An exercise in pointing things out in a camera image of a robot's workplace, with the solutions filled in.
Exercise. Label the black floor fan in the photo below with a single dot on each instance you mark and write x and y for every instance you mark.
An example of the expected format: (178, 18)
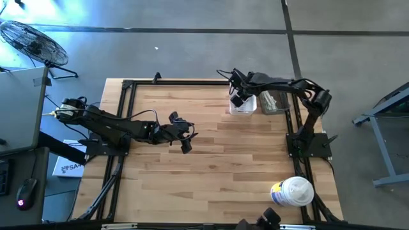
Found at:
(35, 46)

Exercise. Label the white plastic bin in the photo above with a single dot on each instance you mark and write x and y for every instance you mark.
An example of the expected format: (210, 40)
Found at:
(249, 109)

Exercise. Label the black computer mouse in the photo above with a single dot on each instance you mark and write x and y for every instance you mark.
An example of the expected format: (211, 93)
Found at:
(27, 191)

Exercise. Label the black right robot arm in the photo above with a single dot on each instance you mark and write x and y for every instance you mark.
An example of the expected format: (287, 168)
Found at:
(314, 99)

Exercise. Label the black bulky device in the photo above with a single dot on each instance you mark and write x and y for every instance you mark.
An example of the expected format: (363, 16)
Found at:
(270, 218)

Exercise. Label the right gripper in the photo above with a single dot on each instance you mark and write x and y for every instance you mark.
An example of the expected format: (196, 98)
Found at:
(244, 84)

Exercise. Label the silver metal bracket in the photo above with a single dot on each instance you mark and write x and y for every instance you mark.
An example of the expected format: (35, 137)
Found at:
(297, 227)
(119, 226)

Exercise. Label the grey desk top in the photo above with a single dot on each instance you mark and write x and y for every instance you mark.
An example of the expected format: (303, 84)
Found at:
(19, 108)

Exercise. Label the black keyboard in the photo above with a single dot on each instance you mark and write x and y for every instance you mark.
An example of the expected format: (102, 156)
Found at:
(3, 175)

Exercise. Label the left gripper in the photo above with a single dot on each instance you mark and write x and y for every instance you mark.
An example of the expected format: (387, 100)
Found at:
(172, 132)

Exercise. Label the white printed cardboard box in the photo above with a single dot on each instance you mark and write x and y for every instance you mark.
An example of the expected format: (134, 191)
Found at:
(68, 169)

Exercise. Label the white wipes canister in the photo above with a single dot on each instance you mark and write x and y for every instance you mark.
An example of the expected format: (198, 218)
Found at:
(294, 191)

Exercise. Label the grey metal table frame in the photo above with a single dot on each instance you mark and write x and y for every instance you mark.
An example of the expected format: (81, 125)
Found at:
(380, 140)

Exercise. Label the black desk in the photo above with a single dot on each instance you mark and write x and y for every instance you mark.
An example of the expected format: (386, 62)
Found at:
(19, 166)

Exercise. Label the green white adhesive bandage wrapper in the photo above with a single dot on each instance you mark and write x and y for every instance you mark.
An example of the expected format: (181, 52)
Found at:
(273, 105)
(268, 99)

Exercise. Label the grey plastic bin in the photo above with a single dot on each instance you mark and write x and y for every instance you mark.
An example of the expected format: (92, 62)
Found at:
(284, 107)

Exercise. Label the black slanted beam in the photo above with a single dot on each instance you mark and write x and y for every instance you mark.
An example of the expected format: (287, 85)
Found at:
(60, 148)

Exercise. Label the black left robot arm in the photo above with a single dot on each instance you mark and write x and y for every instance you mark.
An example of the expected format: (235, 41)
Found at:
(112, 127)

